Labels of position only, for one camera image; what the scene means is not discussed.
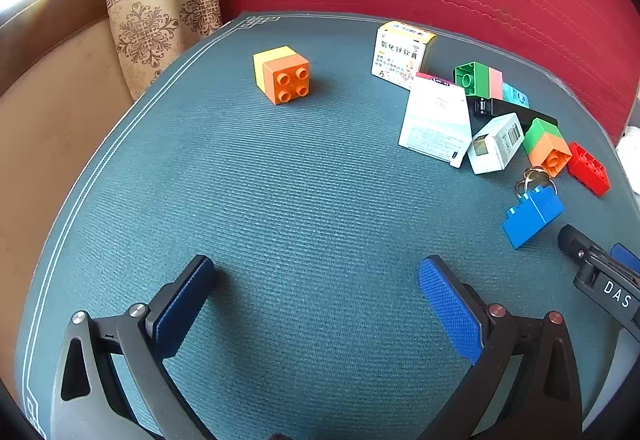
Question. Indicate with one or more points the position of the white cloth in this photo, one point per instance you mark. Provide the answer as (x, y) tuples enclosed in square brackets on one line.
[(631, 149)]

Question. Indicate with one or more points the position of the white medicine box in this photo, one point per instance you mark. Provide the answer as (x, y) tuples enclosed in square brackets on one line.
[(435, 124)]

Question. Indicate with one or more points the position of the long black box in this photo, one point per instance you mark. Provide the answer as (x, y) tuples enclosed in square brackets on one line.
[(505, 108)]

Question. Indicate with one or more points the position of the teal packet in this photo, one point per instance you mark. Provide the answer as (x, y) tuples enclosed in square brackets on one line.
[(515, 95)]

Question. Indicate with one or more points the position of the small white barcode box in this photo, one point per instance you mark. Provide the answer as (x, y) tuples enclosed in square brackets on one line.
[(492, 147)]

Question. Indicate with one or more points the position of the yellow medicine box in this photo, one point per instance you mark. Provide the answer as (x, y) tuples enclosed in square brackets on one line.
[(400, 54)]

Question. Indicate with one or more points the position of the red toy brick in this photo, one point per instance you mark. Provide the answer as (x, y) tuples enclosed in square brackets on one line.
[(590, 168)]

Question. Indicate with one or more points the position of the green and orange toy block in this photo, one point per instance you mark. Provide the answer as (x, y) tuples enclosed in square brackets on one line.
[(547, 149)]

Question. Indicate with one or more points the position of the yellow and orange toy block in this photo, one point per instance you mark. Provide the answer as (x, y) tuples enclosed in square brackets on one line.
[(285, 77)]

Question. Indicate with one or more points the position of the blue toy brick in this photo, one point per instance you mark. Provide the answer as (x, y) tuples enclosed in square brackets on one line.
[(532, 217)]

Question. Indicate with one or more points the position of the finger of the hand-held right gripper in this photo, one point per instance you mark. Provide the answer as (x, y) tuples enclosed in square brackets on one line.
[(575, 245), (627, 255)]

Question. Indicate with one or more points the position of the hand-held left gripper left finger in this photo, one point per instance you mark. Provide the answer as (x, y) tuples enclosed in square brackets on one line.
[(182, 307)]

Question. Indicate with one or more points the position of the green and pink toy block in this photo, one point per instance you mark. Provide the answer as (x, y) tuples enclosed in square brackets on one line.
[(477, 77)]

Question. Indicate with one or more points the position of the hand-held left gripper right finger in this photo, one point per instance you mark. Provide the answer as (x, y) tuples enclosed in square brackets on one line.
[(450, 312)]

